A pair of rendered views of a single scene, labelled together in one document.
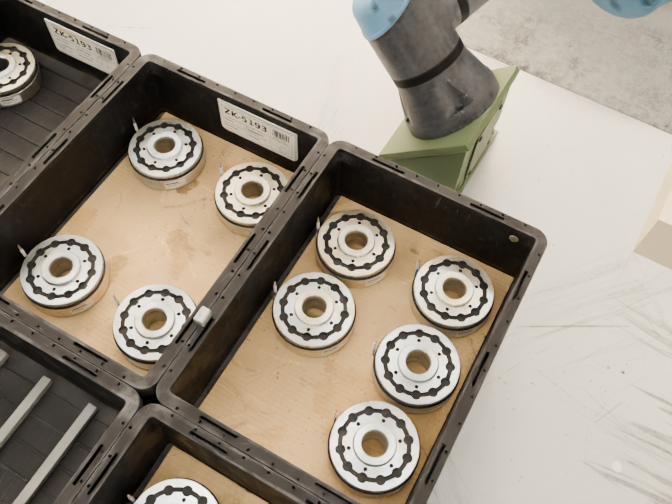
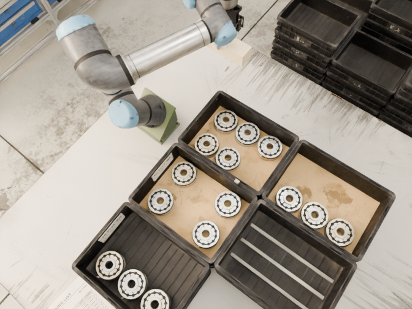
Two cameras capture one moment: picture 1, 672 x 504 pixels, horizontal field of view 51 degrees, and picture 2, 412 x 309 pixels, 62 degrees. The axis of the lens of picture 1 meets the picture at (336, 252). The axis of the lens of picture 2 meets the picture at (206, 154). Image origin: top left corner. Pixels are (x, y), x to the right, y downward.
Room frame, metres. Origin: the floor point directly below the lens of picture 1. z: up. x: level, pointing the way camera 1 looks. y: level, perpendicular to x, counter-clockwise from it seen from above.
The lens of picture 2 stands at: (0.30, 0.56, 2.17)
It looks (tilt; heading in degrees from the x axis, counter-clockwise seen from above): 67 degrees down; 286
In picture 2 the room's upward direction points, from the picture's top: 7 degrees counter-clockwise
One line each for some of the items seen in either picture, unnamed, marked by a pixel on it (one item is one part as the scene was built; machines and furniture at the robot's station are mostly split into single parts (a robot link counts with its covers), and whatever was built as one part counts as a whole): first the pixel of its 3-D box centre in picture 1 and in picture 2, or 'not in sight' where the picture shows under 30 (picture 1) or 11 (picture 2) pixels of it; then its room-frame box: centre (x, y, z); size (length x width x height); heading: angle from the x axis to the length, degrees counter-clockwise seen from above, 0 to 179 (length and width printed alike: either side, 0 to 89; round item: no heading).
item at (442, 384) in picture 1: (417, 364); (247, 133); (0.30, -0.10, 0.86); 0.10 x 0.10 x 0.01
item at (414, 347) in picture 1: (417, 362); (247, 132); (0.30, -0.10, 0.86); 0.05 x 0.05 x 0.01
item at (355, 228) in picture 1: (356, 240); (206, 143); (0.46, -0.03, 0.86); 0.05 x 0.05 x 0.01
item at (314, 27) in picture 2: not in sight; (309, 41); (-0.01, -1.07, 0.37); 0.40 x 0.30 x 0.45; 152
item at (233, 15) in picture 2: not in sight; (228, 17); (0.43, -0.36, 1.23); 0.09 x 0.08 x 0.12; 152
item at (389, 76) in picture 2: not in sight; (363, 76); (-0.37, -0.89, 0.31); 0.40 x 0.30 x 0.34; 152
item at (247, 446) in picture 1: (364, 314); (238, 140); (0.33, -0.04, 0.92); 0.40 x 0.30 x 0.02; 154
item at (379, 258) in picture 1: (356, 242); (206, 144); (0.46, -0.03, 0.86); 0.10 x 0.10 x 0.01
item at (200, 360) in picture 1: (361, 331); (237, 145); (0.33, -0.04, 0.87); 0.40 x 0.30 x 0.11; 154
